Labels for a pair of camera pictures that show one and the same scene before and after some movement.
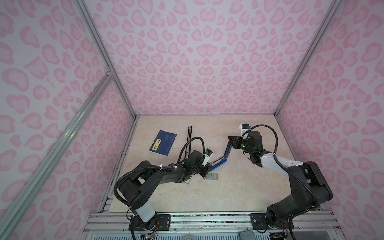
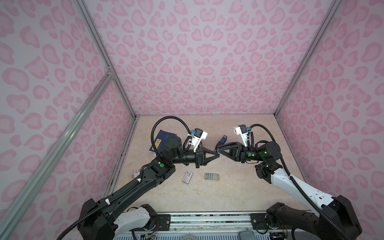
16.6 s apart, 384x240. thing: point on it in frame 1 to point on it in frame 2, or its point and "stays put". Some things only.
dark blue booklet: x=163 y=143 stays put
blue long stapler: x=222 y=160 to x=222 y=142
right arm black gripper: x=237 y=139 to x=242 y=154
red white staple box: x=187 y=181 stays put
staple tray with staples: x=211 y=176 stays put
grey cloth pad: x=246 y=235 stays put
